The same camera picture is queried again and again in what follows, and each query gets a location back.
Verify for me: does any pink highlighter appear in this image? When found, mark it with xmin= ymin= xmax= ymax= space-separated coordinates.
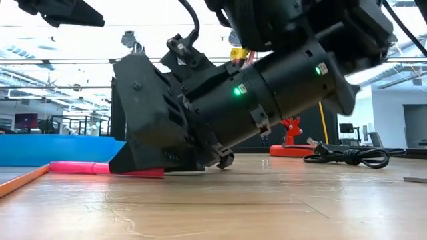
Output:
xmin=49 ymin=161 xmax=166 ymax=179

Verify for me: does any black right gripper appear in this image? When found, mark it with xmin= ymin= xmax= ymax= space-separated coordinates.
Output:
xmin=109 ymin=53 xmax=281 ymax=174

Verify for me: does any black lamp power cable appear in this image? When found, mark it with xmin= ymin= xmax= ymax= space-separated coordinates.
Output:
xmin=302 ymin=137 xmax=407 ymax=169

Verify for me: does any yellow cable tag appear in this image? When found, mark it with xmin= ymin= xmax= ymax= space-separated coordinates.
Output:
xmin=230 ymin=47 xmax=251 ymax=61

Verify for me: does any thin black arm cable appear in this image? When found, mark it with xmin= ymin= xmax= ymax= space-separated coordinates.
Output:
xmin=382 ymin=0 xmax=427 ymax=58

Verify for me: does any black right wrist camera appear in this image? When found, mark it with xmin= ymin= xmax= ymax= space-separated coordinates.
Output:
xmin=159 ymin=33 xmax=214 ymax=76

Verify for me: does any dark computer monitor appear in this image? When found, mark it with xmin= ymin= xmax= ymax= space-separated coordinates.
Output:
xmin=14 ymin=113 xmax=39 ymax=130

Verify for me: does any red desk lamp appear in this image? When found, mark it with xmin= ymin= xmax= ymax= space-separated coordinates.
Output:
xmin=246 ymin=49 xmax=316 ymax=158

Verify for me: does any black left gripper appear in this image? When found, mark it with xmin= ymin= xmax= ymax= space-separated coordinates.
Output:
xmin=15 ymin=0 xmax=106 ymax=28

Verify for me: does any orange pencil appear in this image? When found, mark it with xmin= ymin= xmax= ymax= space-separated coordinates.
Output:
xmin=0 ymin=164 xmax=51 ymax=199

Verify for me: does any blue plastic supply box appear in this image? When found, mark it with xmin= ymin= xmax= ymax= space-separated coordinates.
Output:
xmin=0 ymin=134 xmax=127 ymax=167

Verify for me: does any yellow hanging cable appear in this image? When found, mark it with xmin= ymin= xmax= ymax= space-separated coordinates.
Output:
xmin=316 ymin=101 xmax=330 ymax=145

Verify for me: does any long ceiling light strip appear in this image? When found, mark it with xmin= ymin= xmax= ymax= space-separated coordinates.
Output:
xmin=0 ymin=57 xmax=427 ymax=65

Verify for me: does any thick black gripper cable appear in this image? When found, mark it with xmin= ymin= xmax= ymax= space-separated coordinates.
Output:
xmin=178 ymin=0 xmax=201 ymax=39

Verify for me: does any black ceiling fixture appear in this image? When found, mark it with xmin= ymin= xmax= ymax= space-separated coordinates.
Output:
xmin=121 ymin=29 xmax=147 ymax=55

